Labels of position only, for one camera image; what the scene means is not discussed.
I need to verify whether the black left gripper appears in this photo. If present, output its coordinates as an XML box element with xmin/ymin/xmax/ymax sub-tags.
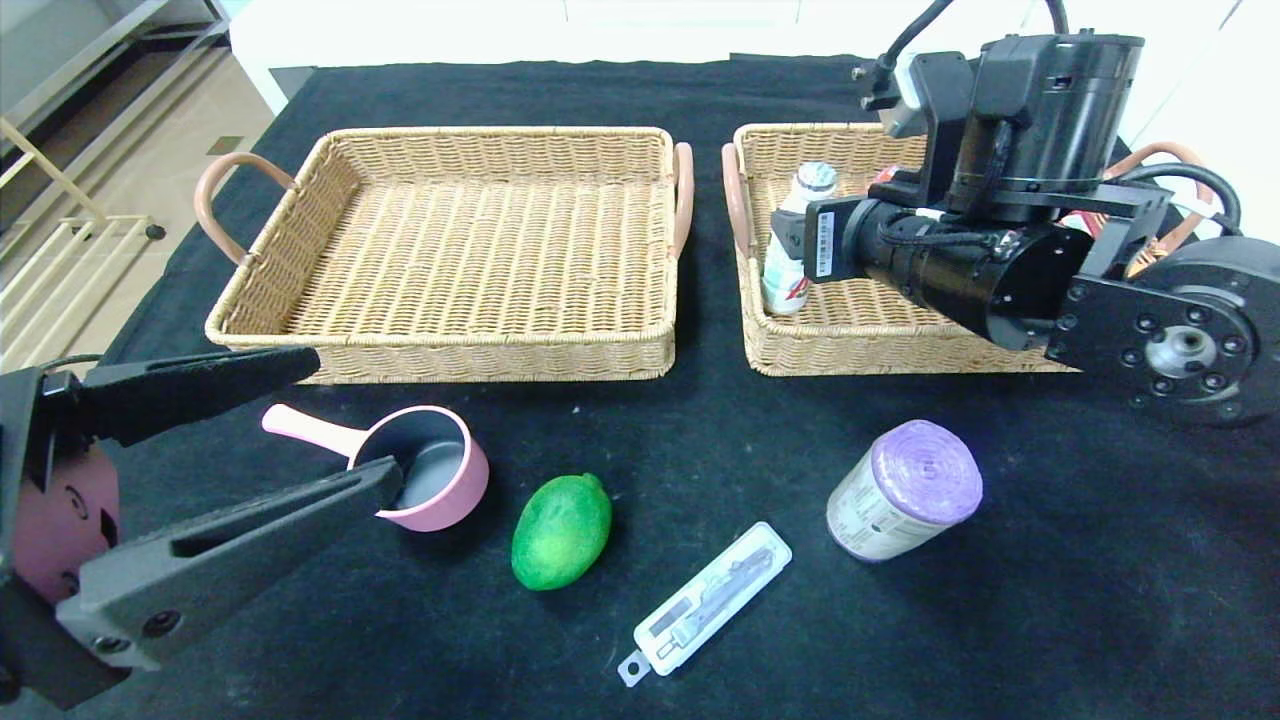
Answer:
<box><xmin>0</xmin><ymin>345</ymin><xmax>395</xmax><ymax>712</ymax></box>

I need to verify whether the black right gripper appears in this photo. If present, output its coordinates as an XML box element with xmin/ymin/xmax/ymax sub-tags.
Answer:
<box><xmin>770</xmin><ymin>195</ymin><xmax>895</xmax><ymax>284</ymax></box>

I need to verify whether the small white milk bottle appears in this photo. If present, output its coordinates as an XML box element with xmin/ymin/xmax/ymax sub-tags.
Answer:
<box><xmin>761</xmin><ymin>161</ymin><xmax>840</xmax><ymax>317</ymax></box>

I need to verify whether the pink saucepan with handle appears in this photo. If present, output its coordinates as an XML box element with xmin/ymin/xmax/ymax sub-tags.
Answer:
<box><xmin>262</xmin><ymin>403</ymin><xmax>491</xmax><ymax>533</ymax></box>

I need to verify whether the purple trash bag roll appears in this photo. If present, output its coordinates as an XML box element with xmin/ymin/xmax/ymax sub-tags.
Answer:
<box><xmin>826</xmin><ymin>419</ymin><xmax>984</xmax><ymax>563</ymax></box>

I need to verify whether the light wooden rack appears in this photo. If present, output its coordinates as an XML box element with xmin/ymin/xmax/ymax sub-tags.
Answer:
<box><xmin>0</xmin><ymin>118</ymin><xmax>166</xmax><ymax>373</ymax></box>

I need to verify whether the red soda can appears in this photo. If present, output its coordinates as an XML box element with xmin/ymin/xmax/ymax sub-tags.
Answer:
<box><xmin>1055</xmin><ymin>205</ymin><xmax>1107</xmax><ymax>242</ymax></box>

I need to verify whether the green lime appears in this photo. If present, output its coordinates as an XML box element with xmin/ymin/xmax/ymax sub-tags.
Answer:
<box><xmin>510</xmin><ymin>472</ymin><xmax>613</xmax><ymax>592</ymax></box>

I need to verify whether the clear plastic blister pack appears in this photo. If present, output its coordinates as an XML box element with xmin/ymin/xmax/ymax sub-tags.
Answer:
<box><xmin>616</xmin><ymin>520</ymin><xmax>793</xmax><ymax>689</ymax></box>

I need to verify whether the grey metal shelf unit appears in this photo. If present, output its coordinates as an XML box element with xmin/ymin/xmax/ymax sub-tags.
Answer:
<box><xmin>0</xmin><ymin>0</ymin><xmax>233</xmax><ymax>136</ymax></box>

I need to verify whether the wicker basket with brown handles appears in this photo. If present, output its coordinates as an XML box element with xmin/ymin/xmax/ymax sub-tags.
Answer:
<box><xmin>194</xmin><ymin>125</ymin><xmax>695</xmax><ymax>387</ymax></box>
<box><xmin>721</xmin><ymin>121</ymin><xmax>1215</xmax><ymax>379</ymax></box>

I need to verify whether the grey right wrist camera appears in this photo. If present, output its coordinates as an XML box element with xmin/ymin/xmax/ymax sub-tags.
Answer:
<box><xmin>878</xmin><ymin>50</ymin><xmax>977</xmax><ymax>142</ymax></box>

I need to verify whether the black camera cable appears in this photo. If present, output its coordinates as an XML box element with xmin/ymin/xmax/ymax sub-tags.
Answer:
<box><xmin>852</xmin><ymin>0</ymin><xmax>957</xmax><ymax>89</ymax></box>

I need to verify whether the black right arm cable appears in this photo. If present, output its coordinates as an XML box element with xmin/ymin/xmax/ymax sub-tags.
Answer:
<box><xmin>1118</xmin><ymin>160</ymin><xmax>1244</xmax><ymax>237</ymax></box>

